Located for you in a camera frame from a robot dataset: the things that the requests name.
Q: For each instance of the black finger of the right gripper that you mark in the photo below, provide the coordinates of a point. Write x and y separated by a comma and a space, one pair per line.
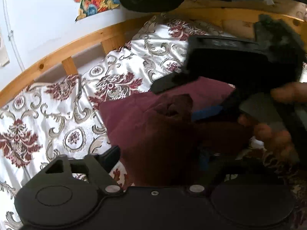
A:
229, 109
171, 81

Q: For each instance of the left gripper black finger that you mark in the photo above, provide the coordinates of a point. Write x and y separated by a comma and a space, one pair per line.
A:
98, 168

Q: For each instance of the maroon long-sleeve sweater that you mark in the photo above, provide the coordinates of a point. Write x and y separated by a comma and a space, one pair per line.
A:
169, 139

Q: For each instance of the person's right hand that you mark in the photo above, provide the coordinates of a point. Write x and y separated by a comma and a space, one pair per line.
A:
278, 141

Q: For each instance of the white floral damask bedspread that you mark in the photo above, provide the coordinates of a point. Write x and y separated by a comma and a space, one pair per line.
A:
48, 129

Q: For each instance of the wooden bed frame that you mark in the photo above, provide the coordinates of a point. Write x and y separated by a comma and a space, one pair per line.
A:
237, 18

